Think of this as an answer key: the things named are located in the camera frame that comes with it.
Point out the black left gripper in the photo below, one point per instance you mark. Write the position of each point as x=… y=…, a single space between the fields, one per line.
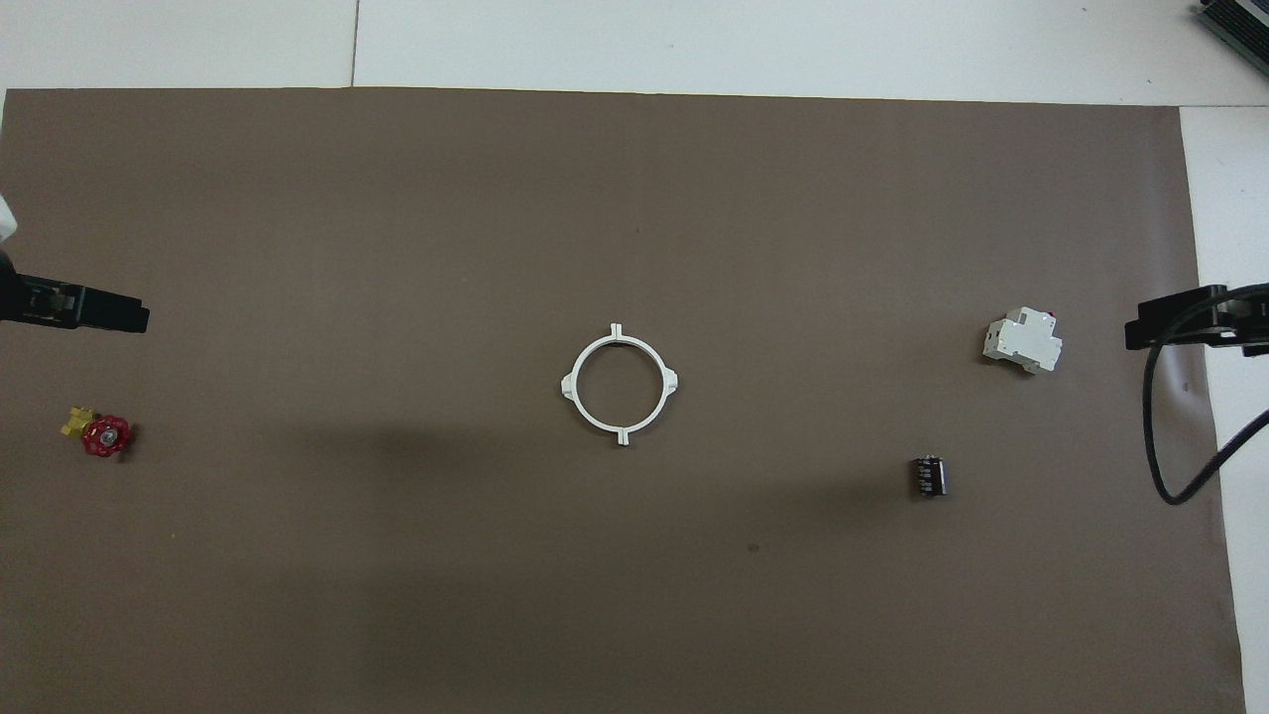
x=89 y=309

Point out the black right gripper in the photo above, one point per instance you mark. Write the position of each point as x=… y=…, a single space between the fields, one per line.
x=1195 y=327

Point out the white circuit breaker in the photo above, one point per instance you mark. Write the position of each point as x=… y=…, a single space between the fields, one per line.
x=1023 y=342

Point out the red and yellow valve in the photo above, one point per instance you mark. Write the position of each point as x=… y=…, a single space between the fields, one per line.
x=105 y=436

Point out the black cylindrical capacitor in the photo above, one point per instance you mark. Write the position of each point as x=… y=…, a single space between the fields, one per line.
x=929 y=476

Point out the grey ribbed device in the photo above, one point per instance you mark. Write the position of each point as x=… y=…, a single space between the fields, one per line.
x=1239 y=18

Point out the brown table mat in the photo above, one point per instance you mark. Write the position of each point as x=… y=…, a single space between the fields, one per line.
x=555 y=575

